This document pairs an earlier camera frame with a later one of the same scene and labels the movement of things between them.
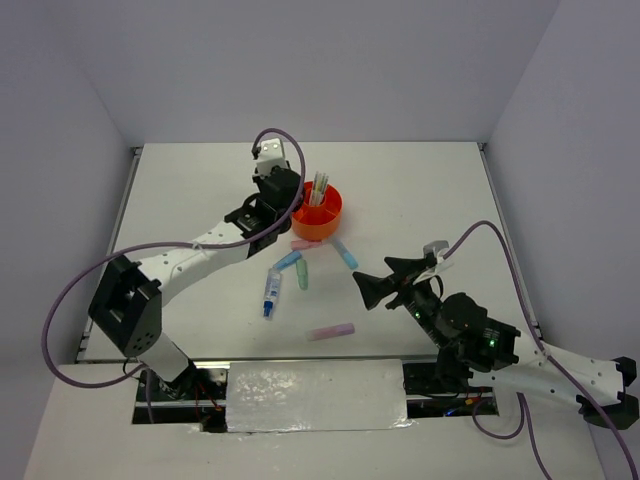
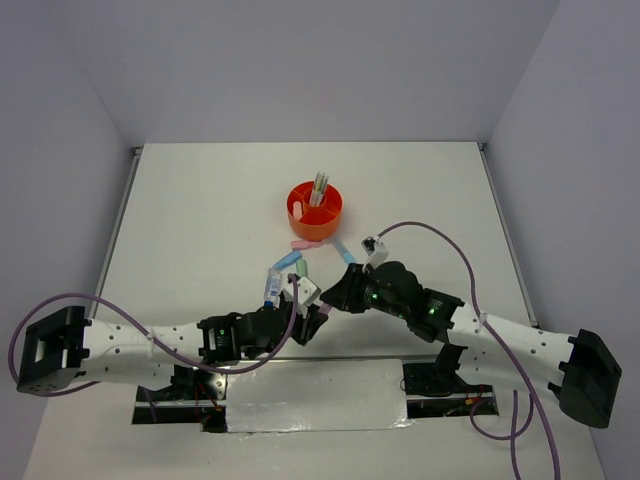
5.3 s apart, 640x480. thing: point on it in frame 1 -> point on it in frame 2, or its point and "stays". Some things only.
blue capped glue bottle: (272, 290) stays
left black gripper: (258, 180) -> (308, 327)
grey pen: (324, 189) stays
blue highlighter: (346, 254) stays
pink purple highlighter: (336, 330) -> (325, 308)
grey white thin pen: (315, 188) stays
